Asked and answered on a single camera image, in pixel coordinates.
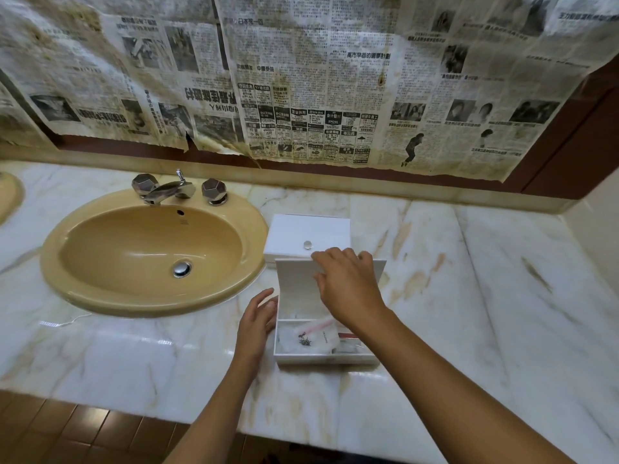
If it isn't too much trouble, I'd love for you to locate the beige oval sink basin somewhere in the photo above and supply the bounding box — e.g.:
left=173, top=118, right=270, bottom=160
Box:
left=0, top=171, right=25, bottom=227
left=40, top=187, right=270, bottom=318

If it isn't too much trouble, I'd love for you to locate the person's left forearm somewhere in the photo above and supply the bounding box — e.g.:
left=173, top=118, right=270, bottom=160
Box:
left=164, top=360, right=264, bottom=464

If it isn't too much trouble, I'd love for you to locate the chrome faucet spout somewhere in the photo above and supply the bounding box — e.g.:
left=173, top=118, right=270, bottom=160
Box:
left=144, top=169, right=197, bottom=207

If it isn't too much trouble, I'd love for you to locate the person's right hand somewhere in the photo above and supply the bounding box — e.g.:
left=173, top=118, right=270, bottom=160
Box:
left=311, top=247, right=390, bottom=336

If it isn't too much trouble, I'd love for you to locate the chrome faceted faucet knob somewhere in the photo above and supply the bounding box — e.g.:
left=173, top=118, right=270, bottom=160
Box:
left=132, top=173, right=161, bottom=198
left=201, top=178, right=230, bottom=207

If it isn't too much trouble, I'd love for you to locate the person's right forearm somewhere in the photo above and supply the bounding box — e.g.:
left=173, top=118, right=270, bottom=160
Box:
left=357, top=306, right=576, bottom=464

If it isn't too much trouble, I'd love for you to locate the white box with round knob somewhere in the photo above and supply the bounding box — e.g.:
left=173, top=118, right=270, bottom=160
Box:
left=263, top=213, right=351, bottom=264
left=273, top=258, right=388, bottom=367

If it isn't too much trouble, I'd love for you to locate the person's left hand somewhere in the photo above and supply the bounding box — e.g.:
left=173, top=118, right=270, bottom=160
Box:
left=233, top=287, right=280, bottom=378

